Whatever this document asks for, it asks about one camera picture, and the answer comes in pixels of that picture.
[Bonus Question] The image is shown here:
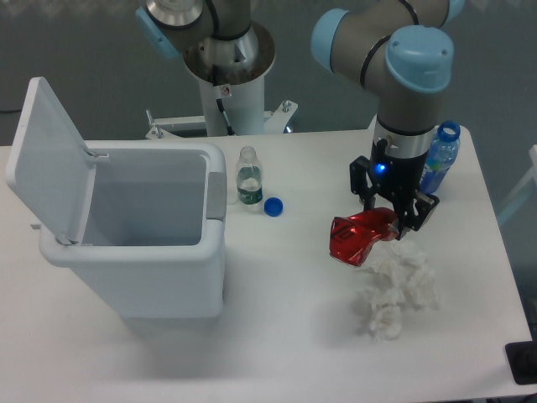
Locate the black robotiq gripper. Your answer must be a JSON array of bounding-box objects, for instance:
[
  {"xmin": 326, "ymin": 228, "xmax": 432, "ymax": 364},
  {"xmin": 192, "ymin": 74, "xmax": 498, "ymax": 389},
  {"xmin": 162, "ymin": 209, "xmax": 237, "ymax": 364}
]
[{"xmin": 349, "ymin": 126, "xmax": 440, "ymax": 240}]

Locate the crushed red can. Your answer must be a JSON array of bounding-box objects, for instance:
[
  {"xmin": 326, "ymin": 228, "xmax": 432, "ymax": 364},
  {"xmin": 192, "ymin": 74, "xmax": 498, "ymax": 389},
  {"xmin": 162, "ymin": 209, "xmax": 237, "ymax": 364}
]
[{"xmin": 329, "ymin": 207, "xmax": 398, "ymax": 267}]

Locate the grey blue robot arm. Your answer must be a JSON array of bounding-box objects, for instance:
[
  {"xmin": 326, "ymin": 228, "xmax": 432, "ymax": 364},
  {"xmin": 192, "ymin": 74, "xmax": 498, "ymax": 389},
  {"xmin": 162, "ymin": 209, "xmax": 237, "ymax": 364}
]
[{"xmin": 135, "ymin": 1, "xmax": 463, "ymax": 234}]

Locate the white trash can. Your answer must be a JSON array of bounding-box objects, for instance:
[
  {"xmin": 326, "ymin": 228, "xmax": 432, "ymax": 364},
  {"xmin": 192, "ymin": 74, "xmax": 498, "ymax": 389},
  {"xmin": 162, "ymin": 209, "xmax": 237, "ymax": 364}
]
[{"xmin": 39, "ymin": 141, "xmax": 227, "ymax": 319}]

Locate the white trash can lid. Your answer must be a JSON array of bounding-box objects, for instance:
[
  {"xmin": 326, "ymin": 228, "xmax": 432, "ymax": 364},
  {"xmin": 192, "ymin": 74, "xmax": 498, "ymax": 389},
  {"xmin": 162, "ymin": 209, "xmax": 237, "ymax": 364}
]
[{"xmin": 6, "ymin": 77, "xmax": 108, "ymax": 245}]

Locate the blue plastic bottle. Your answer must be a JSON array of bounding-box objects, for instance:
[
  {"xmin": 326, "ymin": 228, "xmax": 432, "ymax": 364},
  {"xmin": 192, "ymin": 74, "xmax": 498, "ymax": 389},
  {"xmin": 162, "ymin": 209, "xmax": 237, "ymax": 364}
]
[{"xmin": 420, "ymin": 120, "xmax": 461, "ymax": 194}]

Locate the crumpled white tissue pile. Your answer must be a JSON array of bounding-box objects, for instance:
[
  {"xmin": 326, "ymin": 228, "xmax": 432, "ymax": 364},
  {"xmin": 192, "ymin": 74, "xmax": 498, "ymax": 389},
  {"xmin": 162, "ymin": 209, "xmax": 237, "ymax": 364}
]
[{"xmin": 359, "ymin": 239, "xmax": 441, "ymax": 343}]

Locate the blue bottle cap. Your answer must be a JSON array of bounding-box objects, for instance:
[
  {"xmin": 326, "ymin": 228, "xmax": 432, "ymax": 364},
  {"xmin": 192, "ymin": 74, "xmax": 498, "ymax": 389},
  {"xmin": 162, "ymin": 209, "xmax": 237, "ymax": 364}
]
[{"xmin": 263, "ymin": 196, "xmax": 284, "ymax": 217}]

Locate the clear green label bottle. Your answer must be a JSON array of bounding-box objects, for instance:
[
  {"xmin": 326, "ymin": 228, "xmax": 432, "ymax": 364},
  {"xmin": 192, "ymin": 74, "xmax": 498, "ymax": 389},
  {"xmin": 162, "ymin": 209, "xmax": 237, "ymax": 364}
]
[{"xmin": 236, "ymin": 146, "xmax": 263, "ymax": 212}]

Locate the black device at edge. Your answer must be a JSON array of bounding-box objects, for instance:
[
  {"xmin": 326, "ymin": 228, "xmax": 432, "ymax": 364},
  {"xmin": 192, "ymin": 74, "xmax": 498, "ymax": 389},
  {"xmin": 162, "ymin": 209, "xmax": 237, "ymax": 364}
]
[{"xmin": 504, "ymin": 341, "xmax": 536, "ymax": 385}]

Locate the white frame at right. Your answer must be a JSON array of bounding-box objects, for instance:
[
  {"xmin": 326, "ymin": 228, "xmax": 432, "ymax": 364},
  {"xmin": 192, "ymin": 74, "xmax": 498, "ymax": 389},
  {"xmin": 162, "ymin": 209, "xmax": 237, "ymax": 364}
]
[{"xmin": 496, "ymin": 144, "xmax": 536, "ymax": 227}]

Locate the black pedestal cable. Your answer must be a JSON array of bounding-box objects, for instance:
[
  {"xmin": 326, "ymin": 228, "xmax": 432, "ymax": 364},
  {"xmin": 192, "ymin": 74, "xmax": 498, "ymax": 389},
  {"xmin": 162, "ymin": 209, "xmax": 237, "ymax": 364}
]
[{"xmin": 216, "ymin": 96, "xmax": 235, "ymax": 136}]

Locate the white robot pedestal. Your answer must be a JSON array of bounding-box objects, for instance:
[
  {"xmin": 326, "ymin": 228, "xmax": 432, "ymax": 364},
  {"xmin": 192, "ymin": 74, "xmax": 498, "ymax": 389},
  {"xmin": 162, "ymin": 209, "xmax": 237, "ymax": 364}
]
[{"xmin": 146, "ymin": 21, "xmax": 298, "ymax": 139}]

